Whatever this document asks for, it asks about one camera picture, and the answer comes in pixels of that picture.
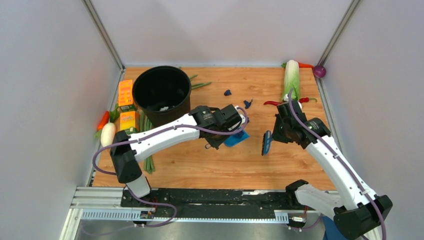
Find green bean bundle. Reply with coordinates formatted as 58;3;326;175
140;111;156;174

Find red chili pepper left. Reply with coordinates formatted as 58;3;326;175
263;101;282;106

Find blue paper scrap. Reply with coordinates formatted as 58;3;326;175
243;98;254;110
224;89;232;96

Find white daikon radish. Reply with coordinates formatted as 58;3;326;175
100;122;116;147

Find orange juice carton front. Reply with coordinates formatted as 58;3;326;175
119;111;140;135

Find blue paper scrap far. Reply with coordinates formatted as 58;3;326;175
224;89;232;96

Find purple cable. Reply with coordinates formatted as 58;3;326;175
286;88;388;240
92;106;249;229

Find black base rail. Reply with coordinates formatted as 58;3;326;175
120;188;312;219

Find orange juice carton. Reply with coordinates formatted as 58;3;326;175
119;111;140;135
117;79;137;112

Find green beans behind bucket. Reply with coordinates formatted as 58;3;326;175
189;74;212;90

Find carrot at right corner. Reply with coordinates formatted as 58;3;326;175
298;62;314;69

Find napa cabbage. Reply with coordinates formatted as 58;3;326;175
282;59;300;102

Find white slotted cable duct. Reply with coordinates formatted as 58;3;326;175
80;208;290;224

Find orange juice carton back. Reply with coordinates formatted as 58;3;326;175
117;79;137;112

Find blue cloth at bottom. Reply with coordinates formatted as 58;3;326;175
322;216;346;240

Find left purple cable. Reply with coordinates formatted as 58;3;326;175
92;106;249;229

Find blue dustpan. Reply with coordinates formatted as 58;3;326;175
205;130;250;150

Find red chili pepper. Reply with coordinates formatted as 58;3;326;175
299;97;318;103
263;101;282;106

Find red chili pepper right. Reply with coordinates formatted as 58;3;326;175
299;97;318;103

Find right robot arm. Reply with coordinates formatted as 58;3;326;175
271;100;393;240

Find black trash bucket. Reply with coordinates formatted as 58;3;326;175
132;65;192;127

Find purple onion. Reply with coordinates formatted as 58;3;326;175
312;65;327;79

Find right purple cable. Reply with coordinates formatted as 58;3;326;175
286;88;388;240

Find carrot at left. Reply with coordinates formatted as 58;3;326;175
96;111;110;131

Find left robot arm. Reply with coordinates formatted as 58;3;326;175
109;104;248;208

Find blue hand brush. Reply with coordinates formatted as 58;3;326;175
261;130;273;156

